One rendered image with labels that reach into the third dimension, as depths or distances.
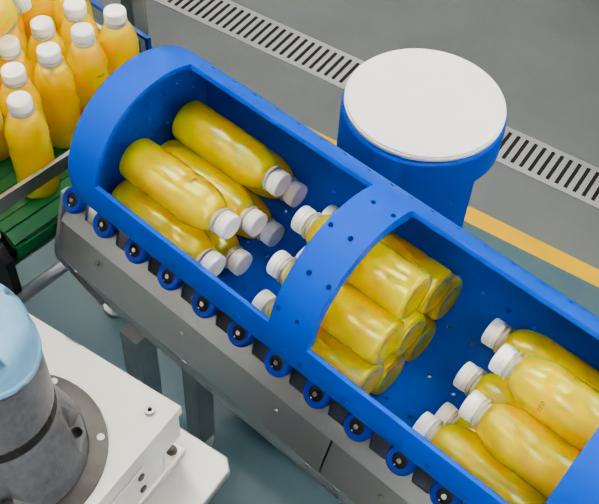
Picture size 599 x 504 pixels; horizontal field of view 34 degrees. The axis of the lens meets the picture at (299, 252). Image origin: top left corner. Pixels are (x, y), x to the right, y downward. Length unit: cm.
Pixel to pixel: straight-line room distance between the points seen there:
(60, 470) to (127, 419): 10
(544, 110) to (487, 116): 164
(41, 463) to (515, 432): 55
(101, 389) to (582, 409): 54
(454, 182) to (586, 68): 193
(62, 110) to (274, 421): 65
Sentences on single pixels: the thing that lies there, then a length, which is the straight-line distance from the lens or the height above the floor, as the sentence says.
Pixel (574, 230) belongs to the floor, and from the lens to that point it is 298.
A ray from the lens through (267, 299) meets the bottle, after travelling 135.
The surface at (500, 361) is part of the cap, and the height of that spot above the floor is 117.
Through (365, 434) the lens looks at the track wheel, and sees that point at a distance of 136.
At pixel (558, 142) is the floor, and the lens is 322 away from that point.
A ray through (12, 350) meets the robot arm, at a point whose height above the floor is 147.
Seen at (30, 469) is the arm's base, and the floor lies 131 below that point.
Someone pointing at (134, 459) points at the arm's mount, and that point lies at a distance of 102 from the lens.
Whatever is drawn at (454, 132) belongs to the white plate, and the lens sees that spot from 164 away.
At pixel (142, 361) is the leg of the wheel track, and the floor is 56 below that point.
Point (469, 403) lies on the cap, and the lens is 122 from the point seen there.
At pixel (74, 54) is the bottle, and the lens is 173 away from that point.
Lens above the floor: 215
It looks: 51 degrees down
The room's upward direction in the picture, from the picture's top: 4 degrees clockwise
